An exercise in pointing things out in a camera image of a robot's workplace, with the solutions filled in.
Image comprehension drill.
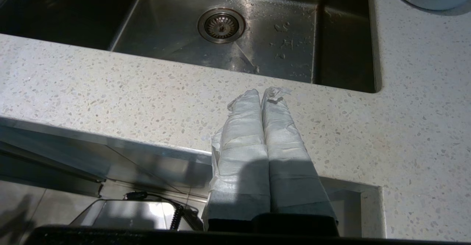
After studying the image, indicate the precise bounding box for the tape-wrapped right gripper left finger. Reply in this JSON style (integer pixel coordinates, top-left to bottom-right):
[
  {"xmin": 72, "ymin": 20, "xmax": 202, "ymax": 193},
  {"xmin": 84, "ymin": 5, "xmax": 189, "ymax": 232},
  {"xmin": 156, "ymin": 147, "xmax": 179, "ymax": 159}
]
[{"xmin": 202, "ymin": 89, "xmax": 272, "ymax": 232}]

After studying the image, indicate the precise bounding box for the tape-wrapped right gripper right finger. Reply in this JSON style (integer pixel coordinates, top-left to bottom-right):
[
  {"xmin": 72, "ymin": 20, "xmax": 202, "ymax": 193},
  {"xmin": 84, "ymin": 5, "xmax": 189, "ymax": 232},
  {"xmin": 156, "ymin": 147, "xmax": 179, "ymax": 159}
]
[{"xmin": 261, "ymin": 86, "xmax": 338, "ymax": 219}]

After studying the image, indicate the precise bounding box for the metallic robot base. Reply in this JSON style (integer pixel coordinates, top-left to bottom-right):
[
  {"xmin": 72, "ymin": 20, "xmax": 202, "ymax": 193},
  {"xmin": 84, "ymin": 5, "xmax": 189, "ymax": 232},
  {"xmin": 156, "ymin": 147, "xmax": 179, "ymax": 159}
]
[{"xmin": 70, "ymin": 199, "xmax": 203, "ymax": 231}]

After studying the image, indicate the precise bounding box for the stainless steel sink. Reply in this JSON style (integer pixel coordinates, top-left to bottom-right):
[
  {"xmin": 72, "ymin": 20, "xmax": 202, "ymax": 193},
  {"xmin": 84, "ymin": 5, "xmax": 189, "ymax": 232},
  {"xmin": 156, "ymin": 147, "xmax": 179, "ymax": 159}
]
[{"xmin": 0, "ymin": 0, "xmax": 383, "ymax": 94}]

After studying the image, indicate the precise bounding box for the round metal sink drain strainer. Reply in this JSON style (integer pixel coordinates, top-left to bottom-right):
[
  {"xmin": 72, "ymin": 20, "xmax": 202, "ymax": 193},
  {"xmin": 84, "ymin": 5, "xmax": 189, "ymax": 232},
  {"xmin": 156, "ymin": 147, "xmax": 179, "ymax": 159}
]
[{"xmin": 197, "ymin": 7, "xmax": 246, "ymax": 44}]

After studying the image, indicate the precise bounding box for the black coiled cable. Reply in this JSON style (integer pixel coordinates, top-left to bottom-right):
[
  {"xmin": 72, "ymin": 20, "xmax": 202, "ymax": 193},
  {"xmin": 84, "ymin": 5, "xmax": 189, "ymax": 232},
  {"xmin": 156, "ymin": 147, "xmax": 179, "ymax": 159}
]
[{"xmin": 123, "ymin": 191, "xmax": 199, "ymax": 231}]

